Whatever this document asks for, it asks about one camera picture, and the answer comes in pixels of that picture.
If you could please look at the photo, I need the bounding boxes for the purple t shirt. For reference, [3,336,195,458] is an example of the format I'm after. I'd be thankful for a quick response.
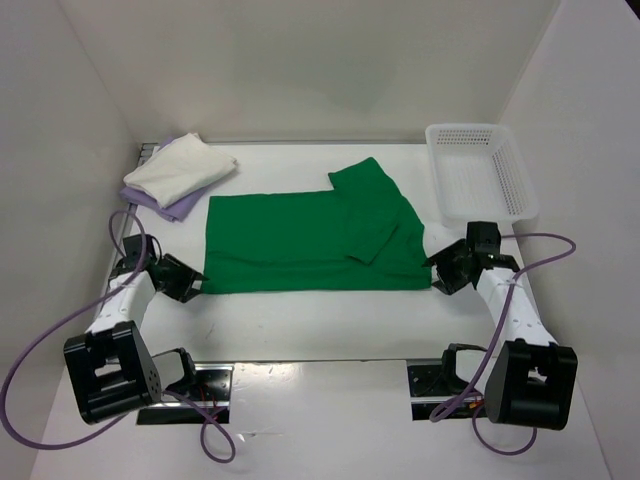
[123,133,211,221]

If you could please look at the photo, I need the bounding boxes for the white t shirt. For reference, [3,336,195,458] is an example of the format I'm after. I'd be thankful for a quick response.
[124,133,237,208]

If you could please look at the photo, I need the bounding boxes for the green t shirt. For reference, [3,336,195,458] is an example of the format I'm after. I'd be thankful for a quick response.
[202,157,432,294]

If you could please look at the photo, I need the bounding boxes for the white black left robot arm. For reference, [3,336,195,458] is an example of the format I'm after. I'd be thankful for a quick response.
[63,234,206,425]

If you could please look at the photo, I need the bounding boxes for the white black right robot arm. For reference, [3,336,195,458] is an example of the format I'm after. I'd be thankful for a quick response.
[428,221,578,430]

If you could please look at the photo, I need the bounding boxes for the white plastic laundry basket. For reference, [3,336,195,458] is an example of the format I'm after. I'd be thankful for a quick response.
[425,123,539,224]

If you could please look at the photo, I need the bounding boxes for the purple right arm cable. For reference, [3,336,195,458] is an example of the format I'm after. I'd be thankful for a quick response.
[429,231,578,454]

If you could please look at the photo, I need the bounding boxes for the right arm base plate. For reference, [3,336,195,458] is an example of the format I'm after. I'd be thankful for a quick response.
[406,359,495,421]

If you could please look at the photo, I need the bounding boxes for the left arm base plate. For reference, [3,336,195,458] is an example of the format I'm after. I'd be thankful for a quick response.
[136,363,234,426]

